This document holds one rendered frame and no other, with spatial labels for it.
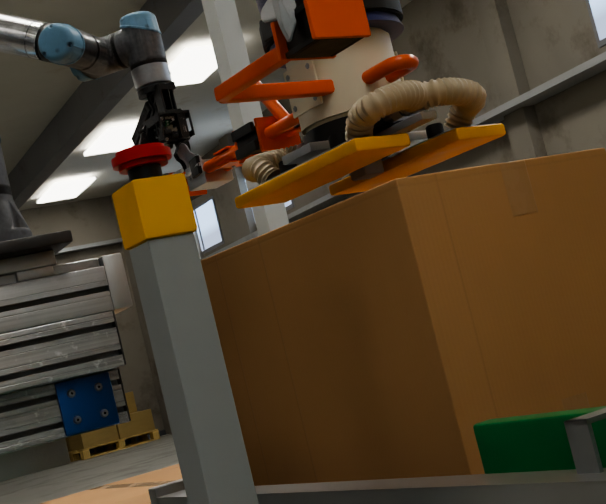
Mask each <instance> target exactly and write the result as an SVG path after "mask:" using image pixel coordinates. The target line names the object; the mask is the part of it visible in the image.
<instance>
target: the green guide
mask: <svg viewBox="0 0 606 504"><path fill-rule="evenodd" d="M473 429H474V433H475V437H476V441H477V444H478V448H479V452H480V456H481V460H482V464H483V468H484V472H485V474H493V473H513V472H532V471H551V470H571V469H576V471H577V474H586V473H601V472H604V470H603V468H606V406H600V407H592V408H583V409H574V410H566V411H557V412H548V413H539V414H531V415H522V416H513V417H504V418H496V419H489V420H486V421H483V422H480V423H476V424H475V425H474V426H473Z"/></svg>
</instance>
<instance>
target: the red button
mask: <svg viewBox="0 0 606 504"><path fill-rule="evenodd" d="M115 156H116V157H114V158H113V159H112V160H111V162H112V167H113V170H114V171H119V173H120V174H122V175H128V176H129V181H130V182H131V181H132V180H135V179H142V178H149V177H157V176H163V173H162V169H161V167H163V166H165V165H167V164H168V160H169V159H171V158H172V153H171V149H170V147H168V146H164V144H163V143H159V142H156V143H146V144H140V145H136V146H132V147H129V148H126V149H123V150H121V151H119V152H117V153H116V154H115Z"/></svg>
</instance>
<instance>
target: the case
mask: <svg viewBox="0 0 606 504"><path fill-rule="evenodd" d="M201 264H202V268H203V272H204V276H205V281H206V285H207V289H208V293H209V297H210V302H211V306H212V310H213V314H214V318H215V322H216V327H217V331H218V335H219V339H220V343H221V348H222V352H223V356H224V360H225V364H226V369H227V373H228V377H229V381H230V385H231V389H232V394H233V398H234V402H235V406H236V410H237V415H238V419H239V423H240V427H241V431H242V436H243V440H244V444H245V448H246V452H247V456H248V461H249V465H250V469H251V473H252V477H253V482H254V486H261V485H280V484H300V483H319V482H338V481H358V480H377V479H397V478H416V477H435V476H455V475H474V474H485V472H484V468H483V464H482V460H481V456H480V452H479V448H478V444H477V441H476V437H475V433H474V429H473V426H474V425H475V424H476V423H480V422H483V421H486V420H489V419H496V418H504V417H513V416H522V415H531V414H539V413H548V412H557V411H566V410H574V409H583V408H592V407H600V406H606V150H605V148H597V149H590V150H584V151H577V152H570V153H564V154H557V155H550V156H544V157H537V158H530V159H524V160H517V161H510V162H503V163H497V164H490V165H483V166H477V167H470V168H463V169H457V170H450V171H443V172H437V173H430V174H423V175H417V176H410V177H403V178H396V179H394V180H391V181H389V182H387V183H384V184H382V185H380V186H377V187H375V188H372V189H370V190H368V191H365V192H363V193H360V194H358V195H356V196H353V197H351V198H349V199H346V200H344V201H341V202H339V203H337V204H334V205H332V206H329V207H327V208H325V209H322V210H320V211H318V212H315V213H313V214H310V215H308V216H306V217H303V218H301V219H299V220H296V221H294V222H291V223H289V224H287V225H284V226H282V227H279V228H277V229H275V230H272V231H270V232H268V233H265V234H263V235H260V236H258V237H256V238H253V239H251V240H248V241H246V242H244V243H241V244H239V245H237V246H234V247H232V248H229V249H227V250H225V251H222V252H220V253H217V254H215V255H213V256H210V257H208V258H206V259H203V260H201Z"/></svg>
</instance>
